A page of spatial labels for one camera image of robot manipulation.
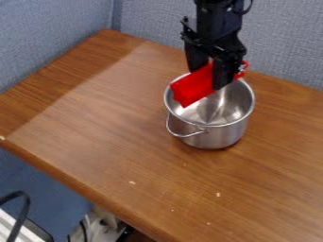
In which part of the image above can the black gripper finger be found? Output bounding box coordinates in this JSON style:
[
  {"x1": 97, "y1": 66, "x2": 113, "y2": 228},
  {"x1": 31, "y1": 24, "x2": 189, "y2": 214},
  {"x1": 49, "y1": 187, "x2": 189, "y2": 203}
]
[
  {"x1": 213, "y1": 55, "x2": 243, "y2": 91},
  {"x1": 185, "y1": 43, "x2": 210, "y2": 73}
]

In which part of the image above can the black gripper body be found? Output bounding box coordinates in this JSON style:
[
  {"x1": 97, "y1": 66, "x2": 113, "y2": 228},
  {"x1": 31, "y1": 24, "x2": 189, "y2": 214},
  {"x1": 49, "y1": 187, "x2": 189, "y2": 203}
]
[{"x1": 181, "y1": 6, "x2": 247, "y2": 59}]

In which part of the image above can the red rectangular block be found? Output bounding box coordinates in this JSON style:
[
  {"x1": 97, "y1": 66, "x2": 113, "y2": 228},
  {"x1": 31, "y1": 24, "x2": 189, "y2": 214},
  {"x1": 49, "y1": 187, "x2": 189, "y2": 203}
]
[{"x1": 170, "y1": 60, "x2": 250, "y2": 108}]

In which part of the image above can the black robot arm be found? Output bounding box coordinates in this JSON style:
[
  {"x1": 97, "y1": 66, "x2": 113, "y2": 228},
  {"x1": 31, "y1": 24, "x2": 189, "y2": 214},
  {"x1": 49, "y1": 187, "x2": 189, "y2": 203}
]
[{"x1": 181, "y1": 0, "x2": 254, "y2": 90}]

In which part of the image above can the stainless steel pot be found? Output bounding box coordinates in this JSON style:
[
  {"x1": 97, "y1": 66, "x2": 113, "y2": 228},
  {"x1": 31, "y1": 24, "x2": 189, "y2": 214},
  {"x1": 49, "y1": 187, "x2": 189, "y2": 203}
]
[{"x1": 165, "y1": 78, "x2": 255, "y2": 149}]

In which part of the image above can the white device under table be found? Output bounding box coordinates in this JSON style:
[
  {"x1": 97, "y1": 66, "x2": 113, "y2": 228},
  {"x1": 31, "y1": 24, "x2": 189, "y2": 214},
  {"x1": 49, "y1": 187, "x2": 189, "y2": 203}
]
[{"x1": 66, "y1": 205, "x2": 127, "y2": 242}]

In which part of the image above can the black cable loop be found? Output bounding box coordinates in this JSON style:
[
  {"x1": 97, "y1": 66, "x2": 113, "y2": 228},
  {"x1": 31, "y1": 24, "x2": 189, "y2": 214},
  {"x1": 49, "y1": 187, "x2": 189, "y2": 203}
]
[{"x1": 0, "y1": 190, "x2": 33, "y2": 242}]

